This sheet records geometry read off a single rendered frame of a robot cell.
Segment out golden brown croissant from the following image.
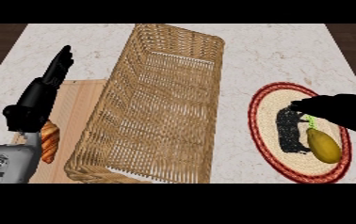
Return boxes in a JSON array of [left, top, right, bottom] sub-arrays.
[[39, 120, 61, 165]]

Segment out tall wicker basket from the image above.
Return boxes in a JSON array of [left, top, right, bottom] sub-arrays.
[[64, 24, 227, 184]]

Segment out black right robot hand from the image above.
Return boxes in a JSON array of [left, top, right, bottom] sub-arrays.
[[289, 93, 356, 132]]

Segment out round red-rimmed woven placemat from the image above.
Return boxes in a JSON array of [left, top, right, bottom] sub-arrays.
[[247, 81, 354, 184]]

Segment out pale wooden cutting board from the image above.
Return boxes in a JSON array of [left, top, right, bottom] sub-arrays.
[[11, 78, 108, 184]]

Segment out yellow lemon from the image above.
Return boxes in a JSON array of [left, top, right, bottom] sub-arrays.
[[305, 127, 345, 165]]

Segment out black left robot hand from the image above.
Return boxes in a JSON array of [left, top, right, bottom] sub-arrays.
[[2, 44, 76, 134]]

